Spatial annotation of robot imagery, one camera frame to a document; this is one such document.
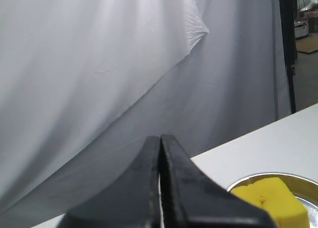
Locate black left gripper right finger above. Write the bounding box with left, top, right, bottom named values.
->
left=160, top=135, right=276, bottom=228

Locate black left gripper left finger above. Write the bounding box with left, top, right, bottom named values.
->
left=58, top=136, right=161, bottom=228

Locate round stainless steel dish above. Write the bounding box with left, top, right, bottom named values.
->
left=227, top=172, right=318, bottom=228

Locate grey backdrop cloth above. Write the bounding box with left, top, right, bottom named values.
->
left=0, top=0, right=291, bottom=228

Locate black stand pole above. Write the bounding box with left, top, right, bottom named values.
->
left=279, top=0, right=296, bottom=114

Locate yellow sponge block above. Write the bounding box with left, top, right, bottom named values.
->
left=231, top=177, right=310, bottom=228

